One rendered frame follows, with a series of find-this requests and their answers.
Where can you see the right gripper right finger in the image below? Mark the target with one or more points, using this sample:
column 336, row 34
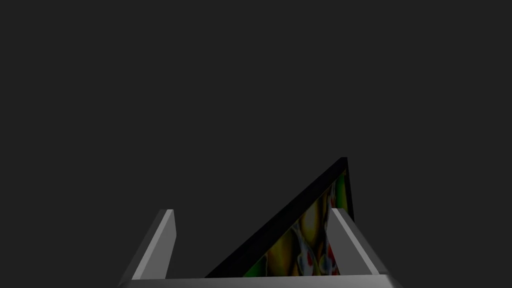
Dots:
column 348, row 248

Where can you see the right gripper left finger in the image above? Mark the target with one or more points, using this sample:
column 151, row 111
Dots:
column 158, row 248

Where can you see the colourful picture in black frame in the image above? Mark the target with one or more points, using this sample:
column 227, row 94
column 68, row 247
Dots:
column 296, row 240

